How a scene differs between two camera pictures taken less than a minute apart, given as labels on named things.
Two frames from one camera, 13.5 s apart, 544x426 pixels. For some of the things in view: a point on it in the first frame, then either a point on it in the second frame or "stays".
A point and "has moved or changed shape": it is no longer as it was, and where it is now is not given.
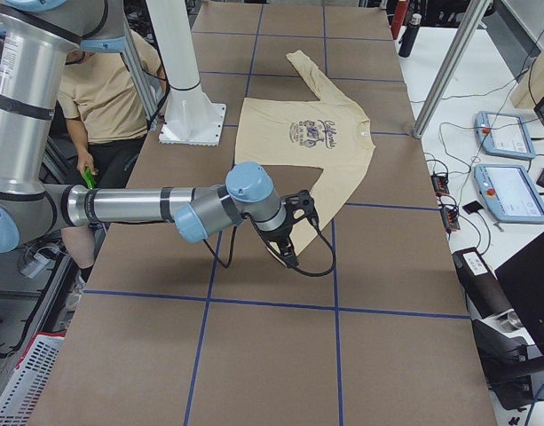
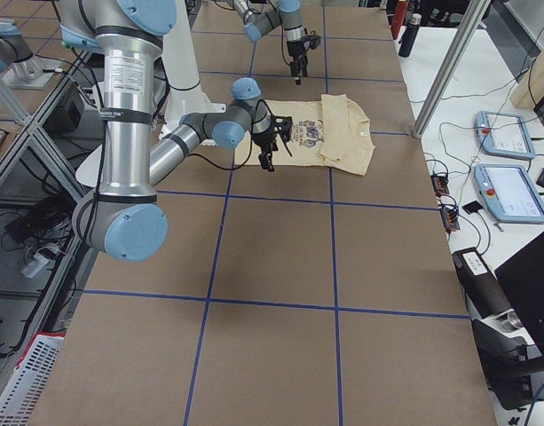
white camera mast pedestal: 192,119 stays
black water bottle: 407,42 stays
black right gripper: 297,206 to 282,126
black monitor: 528,278 stays
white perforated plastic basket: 31,377 stays
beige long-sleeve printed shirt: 332,133 has moved or changed shape
